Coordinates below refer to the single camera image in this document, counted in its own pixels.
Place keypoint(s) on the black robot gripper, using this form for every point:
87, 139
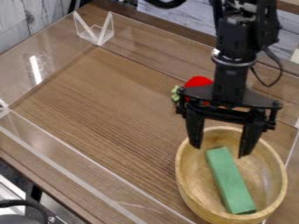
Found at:
230, 102

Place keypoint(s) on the clear acrylic wall panel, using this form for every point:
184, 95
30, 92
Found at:
87, 187

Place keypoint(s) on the green rectangular block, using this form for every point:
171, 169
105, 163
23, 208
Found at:
233, 188

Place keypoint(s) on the red plush strawberry toy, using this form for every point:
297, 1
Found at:
196, 81

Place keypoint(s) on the brown wooden bowl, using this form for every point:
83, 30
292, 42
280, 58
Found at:
262, 170

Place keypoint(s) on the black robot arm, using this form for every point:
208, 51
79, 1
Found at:
248, 29

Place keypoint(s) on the clear acrylic corner bracket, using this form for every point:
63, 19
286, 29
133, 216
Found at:
95, 34

